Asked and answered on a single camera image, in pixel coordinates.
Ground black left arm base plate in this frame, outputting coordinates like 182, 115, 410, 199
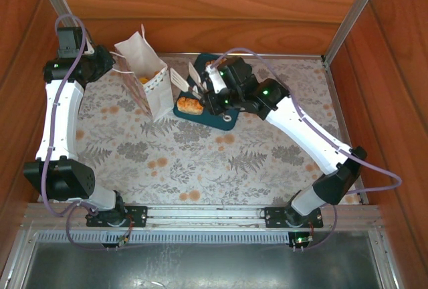
86, 205, 148, 228

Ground shiny metal sheet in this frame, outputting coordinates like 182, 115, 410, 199
19, 242, 389, 289

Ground long aluminium table edge rail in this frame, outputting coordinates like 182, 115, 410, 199
89, 52, 324, 60

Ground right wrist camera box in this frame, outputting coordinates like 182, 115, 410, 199
204, 63, 229, 95

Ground small circuit board green light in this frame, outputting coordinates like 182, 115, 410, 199
290, 233, 315, 248

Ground floral tablecloth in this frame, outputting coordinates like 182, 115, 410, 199
43, 55, 364, 205

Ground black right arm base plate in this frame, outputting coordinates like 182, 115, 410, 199
263, 205, 324, 229

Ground metal kitchen tongs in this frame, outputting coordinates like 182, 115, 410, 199
169, 61, 233, 123

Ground aluminium mounting beam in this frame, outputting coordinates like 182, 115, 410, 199
23, 203, 384, 233

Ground teal rectangular tray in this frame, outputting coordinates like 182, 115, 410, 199
173, 53, 241, 132

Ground white paper bag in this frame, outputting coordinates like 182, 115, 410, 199
112, 23, 175, 123

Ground grey slotted cable duct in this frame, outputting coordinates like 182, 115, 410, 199
35, 230, 314, 245

